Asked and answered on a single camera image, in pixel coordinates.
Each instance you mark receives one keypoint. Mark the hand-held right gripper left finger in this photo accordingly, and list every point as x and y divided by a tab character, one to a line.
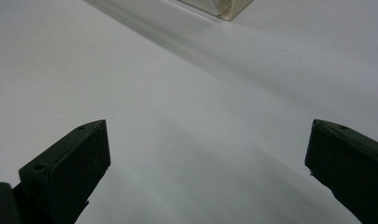
71	168

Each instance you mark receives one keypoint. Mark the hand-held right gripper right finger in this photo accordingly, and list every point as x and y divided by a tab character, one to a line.
348	165

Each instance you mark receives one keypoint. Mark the clear plastic box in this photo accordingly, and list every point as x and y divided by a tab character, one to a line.
224	7

